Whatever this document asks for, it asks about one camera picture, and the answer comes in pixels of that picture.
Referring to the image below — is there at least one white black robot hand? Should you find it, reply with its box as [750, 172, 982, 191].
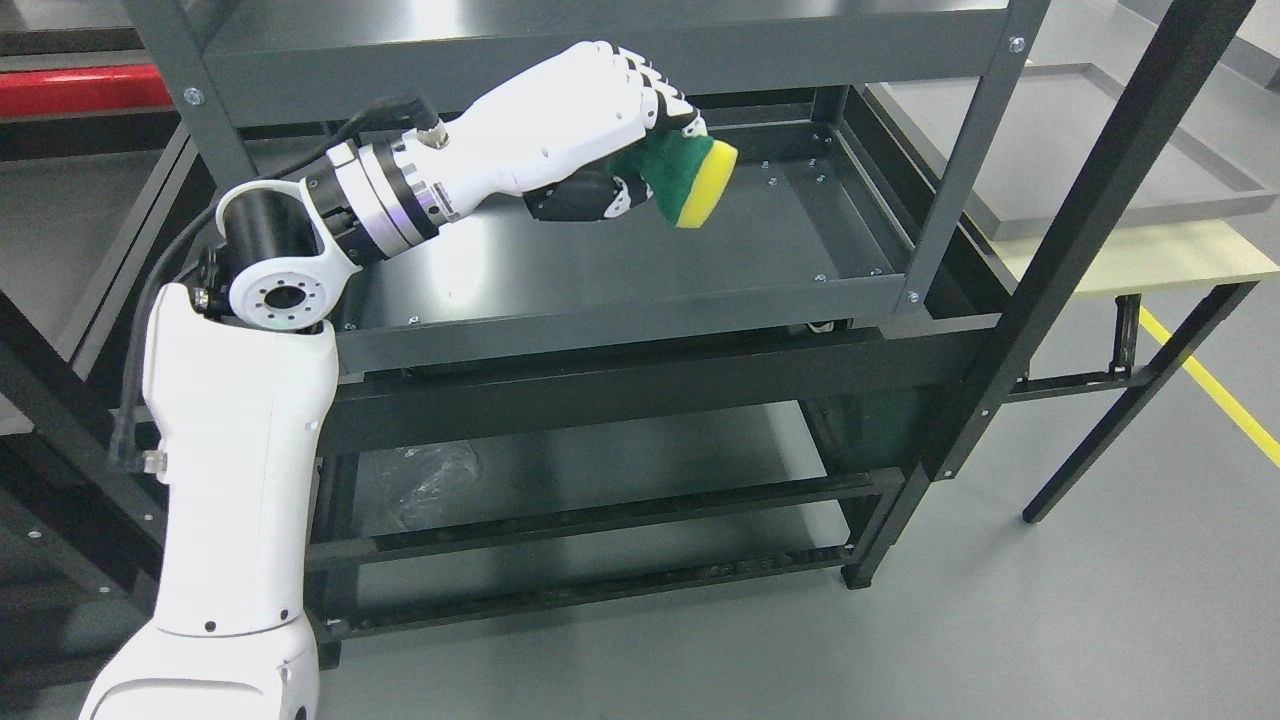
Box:
[419, 41, 709, 222]

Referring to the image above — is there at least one green yellow sponge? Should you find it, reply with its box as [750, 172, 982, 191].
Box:
[605, 131, 739, 229]

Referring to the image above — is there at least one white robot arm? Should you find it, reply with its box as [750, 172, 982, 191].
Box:
[79, 94, 448, 719]

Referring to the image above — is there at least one dark grey metal cart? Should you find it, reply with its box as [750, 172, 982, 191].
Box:
[125, 1, 1048, 382]

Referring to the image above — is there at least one clear plastic bag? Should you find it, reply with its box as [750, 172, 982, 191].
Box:
[381, 441, 483, 532]

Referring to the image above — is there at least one black large shelving rack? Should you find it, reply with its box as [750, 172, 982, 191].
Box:
[0, 0, 1261, 691]

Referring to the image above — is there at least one red metal beam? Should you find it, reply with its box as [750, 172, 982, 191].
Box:
[1, 63, 173, 119]

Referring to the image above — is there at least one grey flat tray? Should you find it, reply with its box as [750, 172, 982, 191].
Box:
[868, 63, 1277, 241]

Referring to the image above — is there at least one beige folding table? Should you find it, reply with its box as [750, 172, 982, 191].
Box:
[1007, 220, 1277, 525]

